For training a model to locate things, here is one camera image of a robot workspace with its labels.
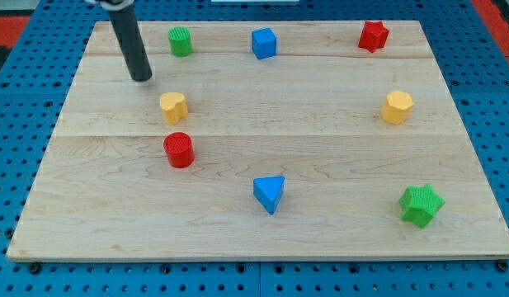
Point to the white rod mount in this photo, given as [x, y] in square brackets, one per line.
[110, 2]

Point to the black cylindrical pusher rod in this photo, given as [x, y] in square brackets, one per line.
[127, 32]

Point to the green cylinder block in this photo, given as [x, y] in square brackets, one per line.
[180, 41]

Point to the yellow heart block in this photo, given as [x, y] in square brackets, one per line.
[174, 107]

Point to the red cylinder block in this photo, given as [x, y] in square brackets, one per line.
[179, 149]

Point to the blue cube block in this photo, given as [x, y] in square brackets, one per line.
[264, 43]

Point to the wooden board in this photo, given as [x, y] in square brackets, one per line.
[105, 191]

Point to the blue triangle block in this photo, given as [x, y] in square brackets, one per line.
[268, 191]

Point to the red star block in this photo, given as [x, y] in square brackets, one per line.
[373, 36]

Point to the yellow hexagon block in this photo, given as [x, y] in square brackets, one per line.
[397, 107]

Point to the green star block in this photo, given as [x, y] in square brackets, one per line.
[420, 204]

